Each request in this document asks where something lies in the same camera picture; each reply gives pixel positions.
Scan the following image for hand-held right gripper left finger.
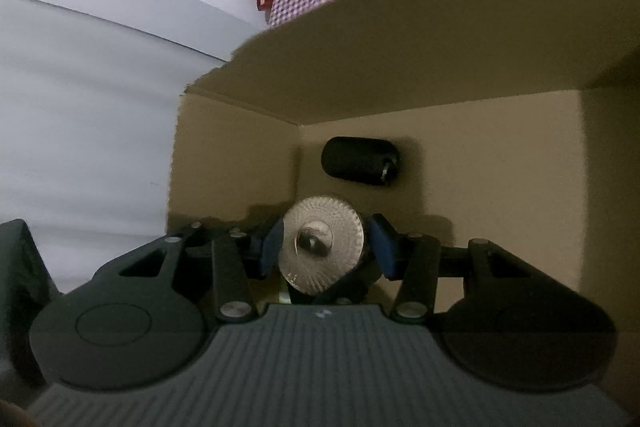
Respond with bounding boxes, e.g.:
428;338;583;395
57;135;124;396
92;216;287;324

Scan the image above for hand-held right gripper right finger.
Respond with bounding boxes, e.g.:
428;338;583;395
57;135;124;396
366;213;568;324

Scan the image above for black jar with gold lid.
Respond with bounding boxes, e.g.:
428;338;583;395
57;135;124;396
272;195;383;305

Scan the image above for brown cardboard box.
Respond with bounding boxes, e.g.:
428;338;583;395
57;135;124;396
166;0;640;308

